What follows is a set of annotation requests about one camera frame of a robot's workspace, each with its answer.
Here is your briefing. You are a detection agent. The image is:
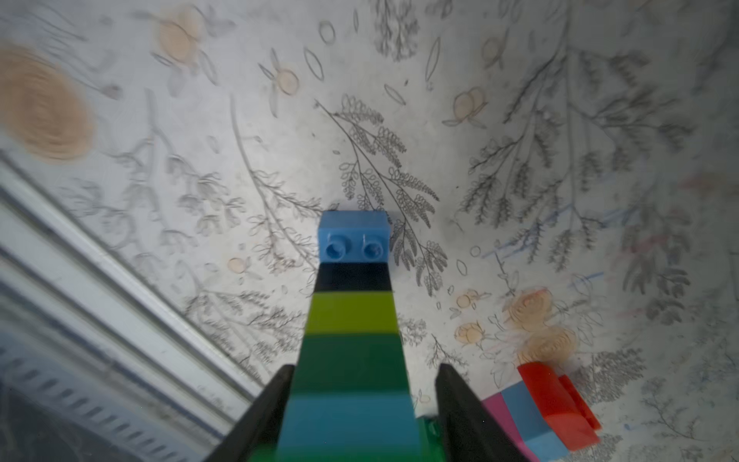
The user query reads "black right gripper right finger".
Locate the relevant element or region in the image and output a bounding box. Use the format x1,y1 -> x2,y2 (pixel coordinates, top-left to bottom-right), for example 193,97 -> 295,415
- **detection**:
435,363 -> 527,462

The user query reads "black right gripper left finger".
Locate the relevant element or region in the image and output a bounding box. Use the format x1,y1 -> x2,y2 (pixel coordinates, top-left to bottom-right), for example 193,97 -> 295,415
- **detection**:
205,365 -> 296,462

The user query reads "small teal lego brick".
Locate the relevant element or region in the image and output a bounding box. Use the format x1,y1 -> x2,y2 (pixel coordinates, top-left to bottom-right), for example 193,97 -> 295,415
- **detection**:
278,393 -> 421,452

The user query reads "dark green lego brick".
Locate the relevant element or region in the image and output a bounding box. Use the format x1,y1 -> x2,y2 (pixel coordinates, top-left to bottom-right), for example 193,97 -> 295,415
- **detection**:
242,418 -> 446,461
292,334 -> 409,395

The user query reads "red lego brick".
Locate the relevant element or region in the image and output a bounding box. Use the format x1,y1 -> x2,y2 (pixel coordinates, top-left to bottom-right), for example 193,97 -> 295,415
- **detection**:
518,362 -> 602,452

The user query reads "lime green lego brick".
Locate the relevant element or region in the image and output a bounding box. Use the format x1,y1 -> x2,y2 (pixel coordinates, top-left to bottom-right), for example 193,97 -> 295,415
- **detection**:
305,292 -> 398,336

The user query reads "small black lego piece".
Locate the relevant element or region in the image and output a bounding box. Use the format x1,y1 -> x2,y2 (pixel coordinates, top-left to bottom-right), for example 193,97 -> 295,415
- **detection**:
314,263 -> 392,293

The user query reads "magenta lego brick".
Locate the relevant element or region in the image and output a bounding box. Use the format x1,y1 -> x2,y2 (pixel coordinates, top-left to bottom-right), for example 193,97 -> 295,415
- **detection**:
482,393 -> 539,462

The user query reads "small light blue lego brick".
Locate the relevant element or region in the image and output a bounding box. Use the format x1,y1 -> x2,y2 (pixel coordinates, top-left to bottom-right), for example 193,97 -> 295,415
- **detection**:
502,382 -> 570,461

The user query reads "long light blue lego brick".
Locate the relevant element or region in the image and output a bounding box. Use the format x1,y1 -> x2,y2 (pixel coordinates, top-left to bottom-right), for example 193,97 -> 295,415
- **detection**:
318,211 -> 391,264

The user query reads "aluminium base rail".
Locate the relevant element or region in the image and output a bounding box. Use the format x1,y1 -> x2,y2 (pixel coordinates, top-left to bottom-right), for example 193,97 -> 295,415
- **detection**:
1,155 -> 262,458

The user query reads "white slotted cable duct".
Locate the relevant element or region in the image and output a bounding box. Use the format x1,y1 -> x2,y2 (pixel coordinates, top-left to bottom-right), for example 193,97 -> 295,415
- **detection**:
1,337 -> 206,461

